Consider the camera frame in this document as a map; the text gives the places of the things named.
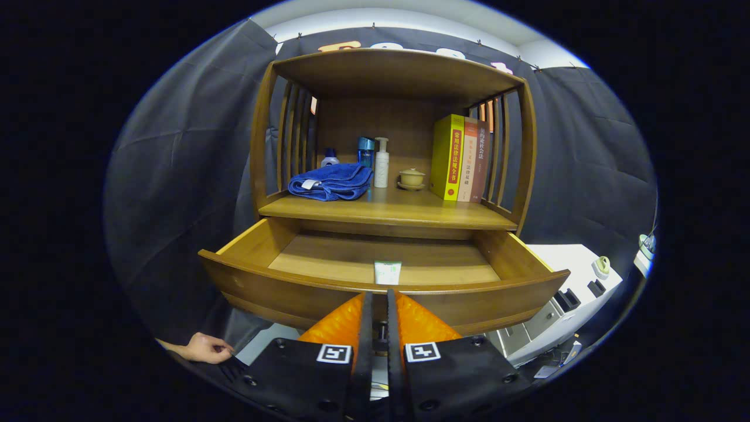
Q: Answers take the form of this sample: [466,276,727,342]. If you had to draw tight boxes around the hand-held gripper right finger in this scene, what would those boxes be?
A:
[386,289,531,421]

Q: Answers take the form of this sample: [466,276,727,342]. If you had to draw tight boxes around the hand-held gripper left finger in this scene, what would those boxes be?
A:
[220,291,374,421]

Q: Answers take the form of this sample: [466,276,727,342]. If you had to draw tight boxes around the white cream tube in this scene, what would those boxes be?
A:
[374,260,403,286]

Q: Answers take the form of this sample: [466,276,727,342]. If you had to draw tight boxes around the wooden drawer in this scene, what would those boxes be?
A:
[198,217,571,338]

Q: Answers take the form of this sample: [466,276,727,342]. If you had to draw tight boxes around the wooden countertop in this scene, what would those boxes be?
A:
[258,186,519,231]

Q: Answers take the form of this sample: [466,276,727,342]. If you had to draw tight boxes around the white side cabinet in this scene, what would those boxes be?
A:
[486,244,623,369]

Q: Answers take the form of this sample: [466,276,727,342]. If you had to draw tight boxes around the wooden cabinet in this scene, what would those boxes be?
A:
[249,48,538,241]

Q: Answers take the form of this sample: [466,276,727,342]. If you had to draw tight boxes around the large black block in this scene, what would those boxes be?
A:
[554,288,582,313]

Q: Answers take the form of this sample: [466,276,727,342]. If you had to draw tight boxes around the blue folded towel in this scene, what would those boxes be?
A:
[287,163,374,202]

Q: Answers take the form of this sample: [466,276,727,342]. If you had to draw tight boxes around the white pump bottle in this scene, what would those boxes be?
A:
[374,137,390,188]

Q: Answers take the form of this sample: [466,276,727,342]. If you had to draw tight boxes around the orange and white book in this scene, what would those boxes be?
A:
[457,116,479,203]

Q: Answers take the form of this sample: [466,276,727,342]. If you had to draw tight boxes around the thick yellow book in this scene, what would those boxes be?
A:
[429,114,465,202]

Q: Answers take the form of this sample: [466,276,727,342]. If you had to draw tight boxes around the brown book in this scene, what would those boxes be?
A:
[471,117,492,203]

